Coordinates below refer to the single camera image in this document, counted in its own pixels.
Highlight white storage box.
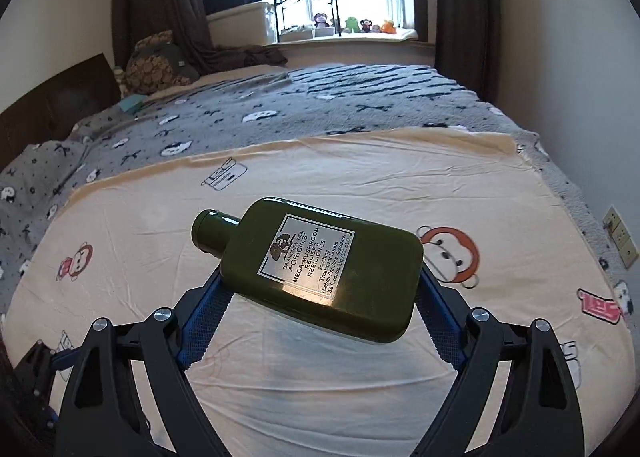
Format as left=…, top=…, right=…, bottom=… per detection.
left=207, top=1, right=277, bottom=47

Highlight right dark curtain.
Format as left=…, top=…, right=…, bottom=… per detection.
left=413, top=0, right=501, bottom=103

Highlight dark curtain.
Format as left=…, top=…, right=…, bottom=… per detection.
left=112, top=0, right=286, bottom=75
left=413, top=0, right=501, bottom=103

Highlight window sill toys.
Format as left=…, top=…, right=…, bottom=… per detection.
left=280, top=13, right=398, bottom=42

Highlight beige cartoon print blanket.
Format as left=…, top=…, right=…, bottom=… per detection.
left=0, top=126, right=639, bottom=457

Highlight brown patterned pillow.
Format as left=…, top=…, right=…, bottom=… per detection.
left=125, top=30, right=200, bottom=95

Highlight grey patterned duvet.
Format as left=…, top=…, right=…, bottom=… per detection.
left=1, top=65, right=623, bottom=304

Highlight large dark green bottle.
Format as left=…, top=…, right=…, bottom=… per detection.
left=191, top=197, right=423, bottom=343

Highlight left dark curtain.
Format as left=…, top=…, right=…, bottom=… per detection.
left=112, top=0, right=286, bottom=75

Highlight dark wooden headboard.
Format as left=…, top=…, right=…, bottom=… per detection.
left=0, top=54, right=120, bottom=167

